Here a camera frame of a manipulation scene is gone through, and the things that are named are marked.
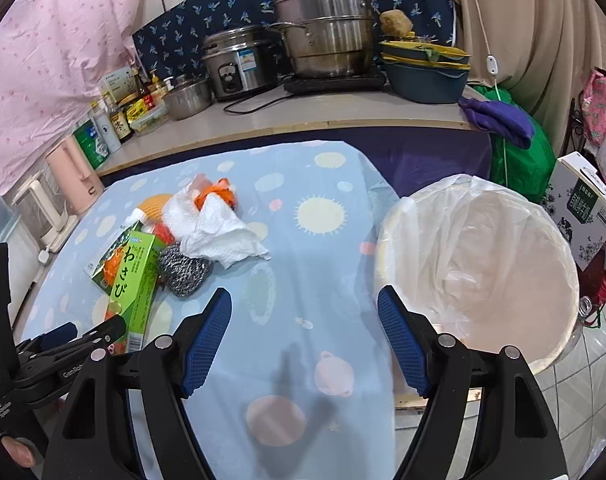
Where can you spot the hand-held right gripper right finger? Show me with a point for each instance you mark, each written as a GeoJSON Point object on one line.
{"type": "Point", "coordinates": [403, 342]}

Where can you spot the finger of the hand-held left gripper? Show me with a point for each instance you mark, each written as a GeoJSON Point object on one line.
{"type": "Point", "coordinates": [103, 331]}
{"type": "Point", "coordinates": [58, 334]}

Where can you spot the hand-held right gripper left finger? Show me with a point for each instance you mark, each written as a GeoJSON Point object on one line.
{"type": "Point", "coordinates": [208, 342]}

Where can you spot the green printed carton box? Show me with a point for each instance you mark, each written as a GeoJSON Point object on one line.
{"type": "Point", "coordinates": [133, 285]}

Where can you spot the steel wool scourer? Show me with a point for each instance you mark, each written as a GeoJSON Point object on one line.
{"type": "Point", "coordinates": [185, 270]}

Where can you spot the cream round bin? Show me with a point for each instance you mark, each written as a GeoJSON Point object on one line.
{"type": "Point", "coordinates": [383, 265]}

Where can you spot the white paper towel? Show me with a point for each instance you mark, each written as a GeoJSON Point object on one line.
{"type": "Point", "coordinates": [223, 237]}

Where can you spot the clear plastic bin liner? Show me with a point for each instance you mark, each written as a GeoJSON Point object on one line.
{"type": "Point", "coordinates": [483, 240]}

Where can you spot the yellow-orange knitted sleeve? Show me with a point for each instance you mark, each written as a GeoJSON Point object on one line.
{"type": "Point", "coordinates": [155, 207]}

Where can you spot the person's left hand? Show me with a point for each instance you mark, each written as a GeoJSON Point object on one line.
{"type": "Point", "coordinates": [20, 451]}

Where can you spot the white power plug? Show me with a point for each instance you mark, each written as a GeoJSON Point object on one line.
{"type": "Point", "coordinates": [44, 256]}

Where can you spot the light blue printed tablecloth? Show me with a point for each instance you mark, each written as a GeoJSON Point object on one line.
{"type": "Point", "coordinates": [293, 280]}

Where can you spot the white glass jug appliance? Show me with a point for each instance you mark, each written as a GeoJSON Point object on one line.
{"type": "Point", "coordinates": [38, 210]}

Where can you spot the pink electric kettle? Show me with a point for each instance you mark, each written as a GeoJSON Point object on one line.
{"type": "Point", "coordinates": [75, 175]}

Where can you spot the dark purple table cover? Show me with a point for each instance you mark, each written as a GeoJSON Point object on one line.
{"type": "Point", "coordinates": [423, 160]}

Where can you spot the clear plastic bottle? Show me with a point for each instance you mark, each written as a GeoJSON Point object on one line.
{"type": "Point", "coordinates": [589, 310]}

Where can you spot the green and white pack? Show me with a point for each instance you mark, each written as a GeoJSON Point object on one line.
{"type": "Point", "coordinates": [90, 142]}

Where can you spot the white bottle with black print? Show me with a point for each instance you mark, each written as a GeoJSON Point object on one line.
{"type": "Point", "coordinates": [108, 130]}

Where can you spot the dark sauce bottle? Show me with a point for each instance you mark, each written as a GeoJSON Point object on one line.
{"type": "Point", "coordinates": [122, 125]}

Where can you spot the clear food container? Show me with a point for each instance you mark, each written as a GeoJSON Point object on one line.
{"type": "Point", "coordinates": [150, 120]}

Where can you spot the green plastic bag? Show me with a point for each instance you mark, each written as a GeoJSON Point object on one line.
{"type": "Point", "coordinates": [528, 165]}

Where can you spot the white floral printed carton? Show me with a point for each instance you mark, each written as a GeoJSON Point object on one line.
{"type": "Point", "coordinates": [578, 210]}

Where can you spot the yellow packet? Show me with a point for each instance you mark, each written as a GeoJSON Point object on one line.
{"type": "Point", "coordinates": [140, 109]}

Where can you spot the purple cloth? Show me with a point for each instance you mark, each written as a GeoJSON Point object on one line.
{"type": "Point", "coordinates": [503, 120]}

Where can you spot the small steel pot glass lid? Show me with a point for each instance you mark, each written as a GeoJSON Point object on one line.
{"type": "Point", "coordinates": [188, 97]}

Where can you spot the white and green box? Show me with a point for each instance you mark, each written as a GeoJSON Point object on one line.
{"type": "Point", "coordinates": [118, 85]}

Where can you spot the slim dark glass bottle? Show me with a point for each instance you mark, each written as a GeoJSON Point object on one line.
{"type": "Point", "coordinates": [140, 85]}

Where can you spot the small white pump bottle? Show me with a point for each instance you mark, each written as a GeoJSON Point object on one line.
{"type": "Point", "coordinates": [169, 85]}

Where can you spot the dark blue plastic basin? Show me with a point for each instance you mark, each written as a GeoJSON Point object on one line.
{"type": "Point", "coordinates": [423, 85]}

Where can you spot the black induction cooker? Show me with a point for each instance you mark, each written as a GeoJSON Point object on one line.
{"type": "Point", "coordinates": [333, 84]}

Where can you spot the black metal rack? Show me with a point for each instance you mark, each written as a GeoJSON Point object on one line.
{"type": "Point", "coordinates": [577, 130]}

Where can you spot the steel rice cooker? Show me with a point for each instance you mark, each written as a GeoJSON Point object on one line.
{"type": "Point", "coordinates": [238, 67]}

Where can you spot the blue yellow-rimmed colander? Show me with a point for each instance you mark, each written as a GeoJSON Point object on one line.
{"type": "Point", "coordinates": [423, 52]}

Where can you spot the pink floral cloth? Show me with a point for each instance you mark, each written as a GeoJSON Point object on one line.
{"type": "Point", "coordinates": [600, 105]}

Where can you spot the dark blue printed cloth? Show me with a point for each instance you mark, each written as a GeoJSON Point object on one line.
{"type": "Point", "coordinates": [183, 25]}

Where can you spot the brown loofah sponge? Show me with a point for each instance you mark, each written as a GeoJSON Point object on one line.
{"type": "Point", "coordinates": [395, 24]}

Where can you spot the large steel steamer pot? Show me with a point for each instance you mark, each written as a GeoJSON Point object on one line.
{"type": "Point", "coordinates": [328, 30]}

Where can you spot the beige curtain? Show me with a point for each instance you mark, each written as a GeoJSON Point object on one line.
{"type": "Point", "coordinates": [533, 20]}

